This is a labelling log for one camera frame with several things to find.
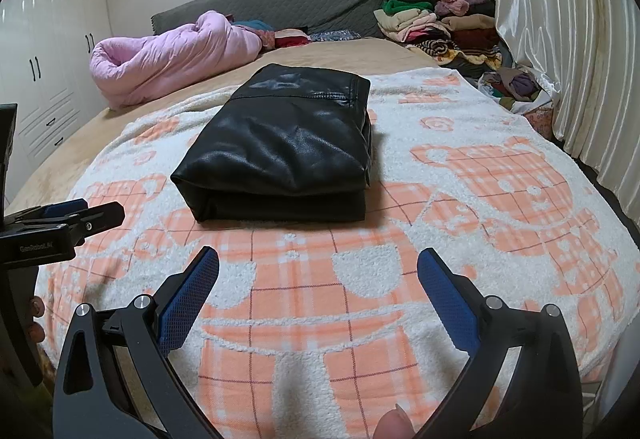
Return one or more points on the person's left hand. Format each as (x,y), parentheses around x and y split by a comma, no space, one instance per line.
(36,319)

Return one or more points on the red cloth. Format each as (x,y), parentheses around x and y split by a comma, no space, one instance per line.
(292,39)

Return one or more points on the grey quilted headboard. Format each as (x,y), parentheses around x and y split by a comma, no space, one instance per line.
(310,4)

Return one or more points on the bed with beige sheet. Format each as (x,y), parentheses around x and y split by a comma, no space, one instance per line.
(325,51)

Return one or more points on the pink quilt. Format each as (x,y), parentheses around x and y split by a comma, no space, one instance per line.
(165,59)

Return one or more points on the black leather jacket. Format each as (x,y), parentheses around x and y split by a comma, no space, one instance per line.
(280,144)

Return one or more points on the white satin curtain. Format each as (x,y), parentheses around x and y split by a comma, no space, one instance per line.
(575,44)

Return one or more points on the white orange printed blanket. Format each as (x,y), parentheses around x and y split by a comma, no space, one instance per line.
(500,194)

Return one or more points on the white wardrobe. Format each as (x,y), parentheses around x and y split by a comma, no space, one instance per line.
(50,44)

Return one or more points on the teal cloth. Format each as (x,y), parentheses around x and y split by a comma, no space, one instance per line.
(252,25)

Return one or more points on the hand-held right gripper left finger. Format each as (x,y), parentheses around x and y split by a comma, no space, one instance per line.
(192,299)

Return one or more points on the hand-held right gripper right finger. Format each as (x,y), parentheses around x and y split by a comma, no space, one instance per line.
(447,304)

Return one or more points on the pile of folded clothes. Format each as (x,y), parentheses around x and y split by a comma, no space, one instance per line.
(425,19)

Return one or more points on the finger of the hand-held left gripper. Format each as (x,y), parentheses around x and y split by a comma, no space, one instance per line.
(65,208)
(105,214)

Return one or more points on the plastic bag of clothes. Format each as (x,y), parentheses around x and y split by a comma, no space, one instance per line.
(515,86)

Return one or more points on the person's right hand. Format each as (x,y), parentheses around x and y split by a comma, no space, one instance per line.
(395,423)

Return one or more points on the blue patterned cloth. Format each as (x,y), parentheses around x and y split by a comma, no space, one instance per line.
(335,35)

